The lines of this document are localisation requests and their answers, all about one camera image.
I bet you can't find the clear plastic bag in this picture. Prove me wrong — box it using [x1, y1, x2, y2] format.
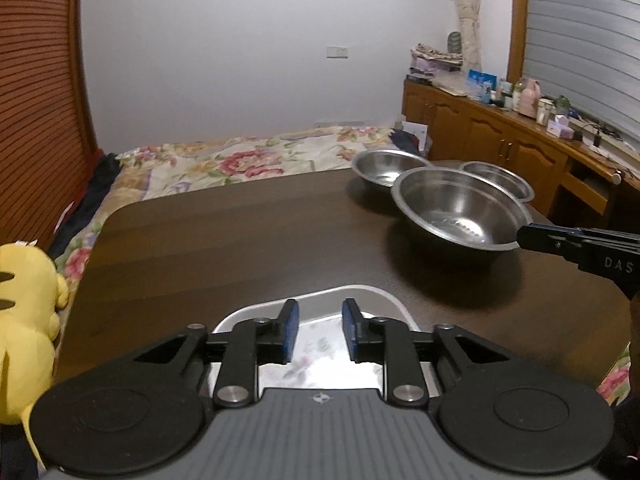
[435, 72, 471, 96]

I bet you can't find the wooden window frame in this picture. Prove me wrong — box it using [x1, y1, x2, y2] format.
[507, 0, 530, 81]

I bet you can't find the blue box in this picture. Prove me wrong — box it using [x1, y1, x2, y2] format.
[467, 69, 498, 98]

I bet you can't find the cream curtain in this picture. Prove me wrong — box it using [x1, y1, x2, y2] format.
[440, 0, 483, 71]

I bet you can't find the dark navy red clothing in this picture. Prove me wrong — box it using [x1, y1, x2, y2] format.
[47, 150, 121, 261]

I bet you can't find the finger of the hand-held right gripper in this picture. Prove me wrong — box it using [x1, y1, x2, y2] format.
[516, 223, 586, 267]
[575, 227, 640, 244]

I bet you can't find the square floral plate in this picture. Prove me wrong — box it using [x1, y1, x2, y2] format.
[212, 285, 423, 396]

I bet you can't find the wooden cabinet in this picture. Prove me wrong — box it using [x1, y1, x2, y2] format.
[402, 80, 640, 231]

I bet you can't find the dark blue clothing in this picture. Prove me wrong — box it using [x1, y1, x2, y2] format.
[390, 130, 426, 153]

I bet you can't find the small steel bowl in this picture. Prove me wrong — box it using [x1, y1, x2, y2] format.
[459, 161, 535, 203]

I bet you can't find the tissue box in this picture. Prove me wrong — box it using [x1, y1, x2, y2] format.
[547, 115, 576, 138]

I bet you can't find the floral bed blanket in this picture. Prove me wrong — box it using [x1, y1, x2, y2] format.
[50, 125, 633, 406]

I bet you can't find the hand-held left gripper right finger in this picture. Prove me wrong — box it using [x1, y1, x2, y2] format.
[341, 298, 511, 407]

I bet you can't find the yellow plush toy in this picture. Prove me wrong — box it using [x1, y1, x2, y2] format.
[0, 241, 72, 461]

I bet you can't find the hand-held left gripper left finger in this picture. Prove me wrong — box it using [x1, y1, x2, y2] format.
[131, 299, 301, 409]

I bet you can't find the black cable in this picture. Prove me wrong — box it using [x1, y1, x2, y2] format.
[575, 120, 623, 148]

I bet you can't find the wooden louvered wardrobe door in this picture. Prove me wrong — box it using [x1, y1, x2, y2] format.
[0, 0, 98, 253]

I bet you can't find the pile of folded cloths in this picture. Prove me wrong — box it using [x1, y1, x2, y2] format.
[410, 42, 463, 73]

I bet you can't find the white paper bag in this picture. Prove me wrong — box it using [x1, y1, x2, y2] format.
[402, 121, 430, 151]

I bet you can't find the medium steel bowl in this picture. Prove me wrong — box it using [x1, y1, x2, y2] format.
[351, 149, 432, 196]

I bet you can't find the pink bottle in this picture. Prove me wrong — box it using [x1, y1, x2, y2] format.
[519, 79, 542, 117]

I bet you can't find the large steel bowl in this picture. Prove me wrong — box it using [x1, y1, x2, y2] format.
[391, 166, 535, 267]

